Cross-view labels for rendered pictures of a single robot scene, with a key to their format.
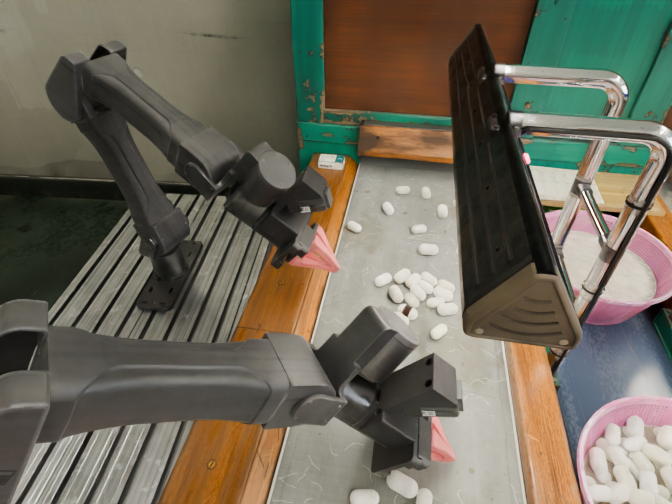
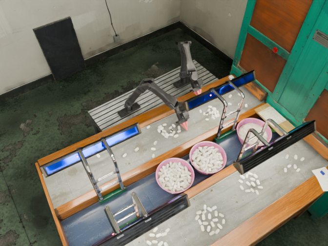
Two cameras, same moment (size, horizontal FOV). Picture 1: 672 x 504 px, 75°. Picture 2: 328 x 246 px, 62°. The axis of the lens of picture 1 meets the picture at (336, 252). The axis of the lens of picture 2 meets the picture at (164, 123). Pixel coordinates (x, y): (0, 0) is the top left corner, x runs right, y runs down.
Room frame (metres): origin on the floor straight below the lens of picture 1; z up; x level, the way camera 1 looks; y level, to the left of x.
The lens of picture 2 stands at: (-0.72, -1.00, 2.46)
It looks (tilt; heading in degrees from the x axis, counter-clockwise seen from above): 52 degrees down; 50
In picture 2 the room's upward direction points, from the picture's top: straight up
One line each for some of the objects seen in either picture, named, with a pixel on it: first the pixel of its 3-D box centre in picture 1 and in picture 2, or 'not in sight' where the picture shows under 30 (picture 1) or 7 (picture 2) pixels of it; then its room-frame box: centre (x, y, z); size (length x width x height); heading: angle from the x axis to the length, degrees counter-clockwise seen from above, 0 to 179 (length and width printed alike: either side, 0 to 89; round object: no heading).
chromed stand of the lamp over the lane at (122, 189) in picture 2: not in sight; (102, 171); (-0.47, -0.10, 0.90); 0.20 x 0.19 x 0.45; 170
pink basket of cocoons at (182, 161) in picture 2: not in sight; (174, 177); (-0.09, -0.37, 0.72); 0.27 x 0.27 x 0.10
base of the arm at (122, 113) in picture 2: not in sight; (128, 107); (0.06, 0.39, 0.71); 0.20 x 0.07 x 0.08; 175
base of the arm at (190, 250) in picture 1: (167, 260); (183, 78); (0.66, 0.34, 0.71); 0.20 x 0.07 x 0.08; 175
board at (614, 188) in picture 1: (572, 187); (275, 119); (0.84, -0.53, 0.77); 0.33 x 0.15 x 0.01; 80
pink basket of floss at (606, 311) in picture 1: (589, 269); (252, 134); (0.62, -0.49, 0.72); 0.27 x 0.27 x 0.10
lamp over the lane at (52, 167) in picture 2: not in sight; (92, 146); (-0.45, -0.02, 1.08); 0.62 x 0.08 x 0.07; 170
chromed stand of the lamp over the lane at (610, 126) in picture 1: (519, 244); (222, 112); (0.48, -0.26, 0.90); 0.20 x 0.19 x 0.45; 170
